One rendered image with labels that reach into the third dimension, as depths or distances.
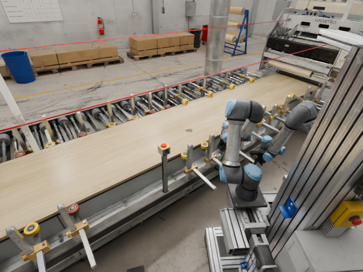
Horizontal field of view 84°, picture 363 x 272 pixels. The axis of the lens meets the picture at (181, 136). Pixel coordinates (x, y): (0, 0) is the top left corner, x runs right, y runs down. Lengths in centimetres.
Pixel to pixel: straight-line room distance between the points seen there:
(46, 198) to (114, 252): 96
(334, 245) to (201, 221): 155
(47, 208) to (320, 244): 166
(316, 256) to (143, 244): 168
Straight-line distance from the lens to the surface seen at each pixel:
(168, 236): 244
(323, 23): 425
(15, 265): 199
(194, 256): 237
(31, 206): 185
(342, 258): 126
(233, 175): 132
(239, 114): 126
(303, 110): 152
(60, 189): 186
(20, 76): 681
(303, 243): 121
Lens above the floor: 218
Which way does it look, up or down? 37 degrees down
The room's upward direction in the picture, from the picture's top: 2 degrees clockwise
